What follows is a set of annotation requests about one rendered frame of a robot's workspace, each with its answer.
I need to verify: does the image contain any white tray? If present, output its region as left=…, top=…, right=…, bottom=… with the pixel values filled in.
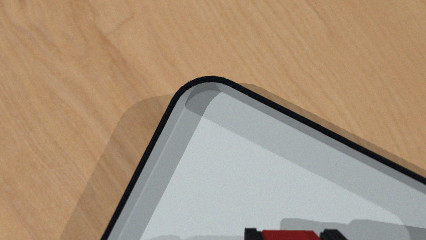
left=100, top=76, right=426, bottom=240

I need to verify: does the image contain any red block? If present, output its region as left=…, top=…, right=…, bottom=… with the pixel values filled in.
left=261, top=230, right=321, bottom=240

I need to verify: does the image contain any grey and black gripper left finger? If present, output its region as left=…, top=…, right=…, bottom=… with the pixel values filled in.
left=244, top=228, right=264, bottom=240

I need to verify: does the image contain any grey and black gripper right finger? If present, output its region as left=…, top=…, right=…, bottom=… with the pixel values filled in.
left=320, top=229, right=348, bottom=240

